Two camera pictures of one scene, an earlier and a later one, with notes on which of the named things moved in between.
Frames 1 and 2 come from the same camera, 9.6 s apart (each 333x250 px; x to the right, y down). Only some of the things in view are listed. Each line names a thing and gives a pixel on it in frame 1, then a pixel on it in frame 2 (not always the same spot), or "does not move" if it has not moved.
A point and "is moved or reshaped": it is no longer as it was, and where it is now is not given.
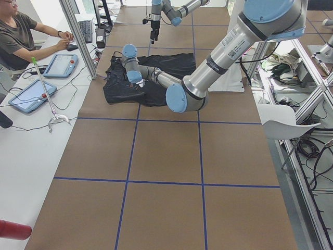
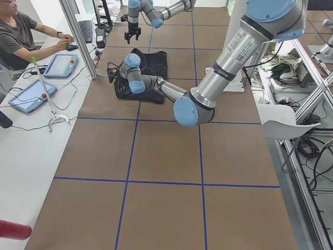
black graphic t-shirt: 118,90 is moved or reshaped
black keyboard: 86,27 does not move
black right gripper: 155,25 -> 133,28
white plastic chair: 279,122 does not move
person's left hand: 62,45 does not move
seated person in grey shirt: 17,47 does not move
